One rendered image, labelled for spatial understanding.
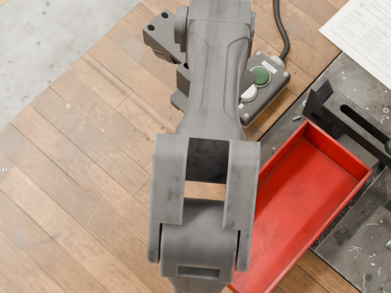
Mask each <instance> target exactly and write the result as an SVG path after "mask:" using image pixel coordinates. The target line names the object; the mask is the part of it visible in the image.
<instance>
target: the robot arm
mask: <svg viewBox="0 0 391 293"><path fill-rule="evenodd" d="M255 15H256V12H255V11H251V1H249V0H190V4H189V6H182V7H180V6H177V7H176V12H175V15H174V14H173V13H172V12H170V11H169V10H168V9H167V8H165V9H164V10H163V11H162V12H161V13H160V14H159V15H158V16H157V17H155V18H154V19H153V20H152V21H151V22H149V23H148V24H147V25H146V26H145V27H144V28H143V39H144V43H145V44H146V45H148V46H149V47H151V49H152V50H153V52H154V54H155V56H156V57H158V58H160V59H163V60H165V61H167V62H170V63H173V64H174V65H176V64H178V65H179V66H178V67H177V68H176V86H177V90H176V91H175V92H174V93H173V94H172V95H171V96H170V104H171V105H172V106H174V107H175V108H176V109H177V110H178V111H179V110H181V111H182V112H183V113H184V115H183V117H182V120H181V122H180V124H179V125H178V126H177V127H176V129H175V133H174V134H161V133H155V138H154V145H153V150H152V165H151V185H150V204H149V215H148V234H147V263H150V264H157V265H158V264H159V261H160V263H161V277H166V278H167V279H168V280H169V282H170V283H171V285H172V288H173V293H222V291H223V289H224V288H225V287H226V286H227V285H228V284H229V283H230V284H231V283H232V279H233V272H234V265H235V269H236V271H240V272H247V271H248V265H249V260H250V251H251V240H252V234H253V223H254V212H255V202H256V196H257V185H258V175H259V169H260V153H261V142H255V141H246V135H245V133H244V131H243V130H242V127H241V123H240V118H239V106H240V105H241V102H242V97H241V96H242V95H243V94H244V93H245V92H246V91H247V90H248V89H249V88H250V87H251V86H252V85H253V84H255V82H256V78H257V77H256V75H255V74H254V73H252V72H251V71H250V70H248V68H246V67H247V61H248V58H250V56H251V51H252V45H253V37H254V32H255V30H254V27H255ZM185 181H196V182H203V183H216V184H226V195H225V201H220V200H213V199H200V198H186V197H184V186H185ZM235 260H236V264H235Z"/></svg>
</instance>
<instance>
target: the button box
mask: <svg viewBox="0 0 391 293"><path fill-rule="evenodd" d="M273 9H274V15H275V22H276V25H277V27H278V29H279V31H280V34H281V36H282V38H283V42H284V45H285V47H284V50H283V52H282V53H281V54H280V56H279V57H277V56H271V57H270V58H269V57H268V56H266V55H265V54H264V53H263V52H261V51H260V50H256V51H255V52H254V53H253V54H252V55H251V56H250V58H248V61H247V67H246V68H248V70H250V71H252V69H254V68H255V67H264V68H266V69H267V71H269V80H268V82H267V83H266V84H264V85H256V84H254V85H255V89H256V91H255V95H254V97H252V98H251V99H247V100H246V99H242V102H241V105H240V106H239V118H240V123H241V126H242V128H247V127H248V126H249V125H250V124H251V123H252V122H253V121H254V120H255V119H256V118H257V117H258V116H259V115H260V114H261V113H262V112H263V111H264V110H265V108H266V107H267V106H268V105H269V104H270V103H271V102H272V101H273V100H274V99H275V98H276V97H277V96H278V95H279V94H280V93H281V92H282V91H283V90H284V89H285V88H286V86H287V85H288V83H289V81H290V78H291V75H290V73H288V72H287V71H286V70H285V69H283V68H284V66H285V65H284V63H283V62H282V61H283V60H284V59H285V57H286V56H287V54H288V53H289V50H290V42H289V38H288V36H287V33H286V31H285V28H284V26H283V24H282V22H281V19H280V14H279V0H273Z"/></svg>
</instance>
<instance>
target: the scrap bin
mask: <svg viewBox="0 0 391 293"><path fill-rule="evenodd" d="M373 172H374V171H373V170H372V169H371V168H370V167H369V166H367V165H366V164H365V163H364V162H362V161H361V160H360V159H359V158H358V157H356V156H355V155H353V154H352V153H351V152H350V151H348V150H347V149H346V148H345V147H344V146H342V145H341V144H340V143H338V142H337V141H336V140H334V139H333V138H332V137H331V136H330V135H328V134H327V133H326V132H324V131H323V130H322V129H321V128H319V127H318V126H317V125H316V124H314V123H313V122H312V121H311V120H309V119H308V118H307V119H306V120H305V121H304V122H303V123H302V124H301V125H300V127H299V128H298V129H297V130H296V131H295V132H294V133H293V134H292V135H291V136H290V137H289V138H288V139H287V141H286V142H285V143H284V144H283V145H282V146H281V147H280V148H279V149H278V150H277V151H276V152H275V153H274V154H273V156H272V157H271V158H270V159H269V160H268V161H267V162H266V164H264V165H263V167H261V168H260V170H259V175H258V185H257V196H256V202H255V212H254V223H253V234H252V240H251V251H250V260H249V265H248V271H247V272H240V271H236V269H235V265H234V272H233V279H232V283H231V284H230V283H229V284H228V285H227V287H228V288H229V289H230V290H232V291H233V292H234V293H271V292H272V291H273V290H274V289H275V288H276V287H277V286H278V284H279V283H280V282H281V281H282V280H283V279H284V277H285V276H286V275H287V274H288V272H289V271H291V269H292V268H293V267H294V266H295V264H296V263H297V262H298V261H299V260H300V259H301V258H302V256H303V255H304V254H305V253H306V252H307V251H308V250H309V248H310V247H311V246H312V245H313V243H314V242H315V241H316V240H317V239H318V238H319V236H320V235H321V234H322V233H323V232H324V231H325V230H326V228H327V227H328V226H329V225H330V224H331V222H333V220H334V219H335V218H336V217H337V215H338V214H339V213H340V212H341V211H342V210H343V209H344V207H345V206H346V205H347V204H348V203H349V202H350V201H351V199H352V198H353V197H354V196H355V194H356V193H358V191H359V190H360V189H361V187H362V186H363V185H364V184H365V183H366V181H367V180H368V179H369V177H370V176H371V174H372V173H373Z"/></svg>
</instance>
